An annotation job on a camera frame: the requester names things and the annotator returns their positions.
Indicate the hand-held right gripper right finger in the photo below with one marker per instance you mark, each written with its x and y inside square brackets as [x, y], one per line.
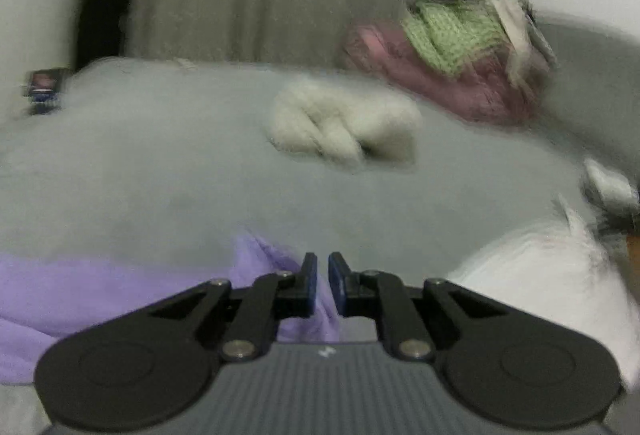
[336, 285]

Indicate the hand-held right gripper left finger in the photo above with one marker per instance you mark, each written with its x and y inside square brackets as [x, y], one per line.
[311, 285]

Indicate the purple pants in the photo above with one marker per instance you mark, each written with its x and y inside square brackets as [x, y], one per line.
[75, 295]

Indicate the white plush toy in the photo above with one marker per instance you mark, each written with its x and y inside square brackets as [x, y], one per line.
[330, 120]

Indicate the grey bed blanket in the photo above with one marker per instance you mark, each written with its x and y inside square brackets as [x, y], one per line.
[150, 165]

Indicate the white garment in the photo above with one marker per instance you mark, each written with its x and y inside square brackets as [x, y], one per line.
[550, 275]

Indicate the pink quilt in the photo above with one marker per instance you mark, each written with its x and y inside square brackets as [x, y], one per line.
[400, 65]

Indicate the green patterned garment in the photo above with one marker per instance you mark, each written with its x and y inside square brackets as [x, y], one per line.
[445, 30]

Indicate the cream garment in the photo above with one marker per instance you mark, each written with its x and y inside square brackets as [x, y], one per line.
[510, 20]

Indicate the blue phone stand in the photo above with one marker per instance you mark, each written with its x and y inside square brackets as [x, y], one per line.
[45, 102]

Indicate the smartphone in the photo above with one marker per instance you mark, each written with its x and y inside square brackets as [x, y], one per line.
[45, 80]

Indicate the black hanging coat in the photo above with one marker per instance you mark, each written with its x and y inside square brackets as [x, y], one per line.
[102, 15]

